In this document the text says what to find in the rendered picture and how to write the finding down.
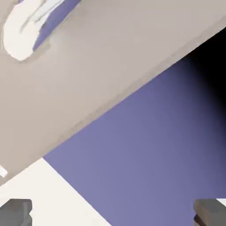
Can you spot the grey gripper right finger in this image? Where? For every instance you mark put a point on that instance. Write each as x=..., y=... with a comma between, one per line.
x=210, y=214

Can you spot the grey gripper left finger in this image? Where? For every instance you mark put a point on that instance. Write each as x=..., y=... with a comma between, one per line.
x=15, y=213

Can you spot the beige painted cabinet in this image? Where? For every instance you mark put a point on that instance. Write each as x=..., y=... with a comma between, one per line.
x=98, y=74

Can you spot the beige cabinet door front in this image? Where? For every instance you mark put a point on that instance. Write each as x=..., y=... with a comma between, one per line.
x=91, y=67

